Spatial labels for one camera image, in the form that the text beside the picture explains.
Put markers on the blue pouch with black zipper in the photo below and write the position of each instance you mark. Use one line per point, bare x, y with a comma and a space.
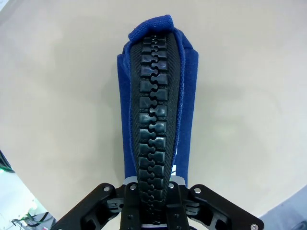
187, 95

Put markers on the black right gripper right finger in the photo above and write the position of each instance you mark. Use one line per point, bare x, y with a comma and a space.
216, 210

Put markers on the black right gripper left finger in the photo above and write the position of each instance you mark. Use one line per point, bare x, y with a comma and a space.
100, 206

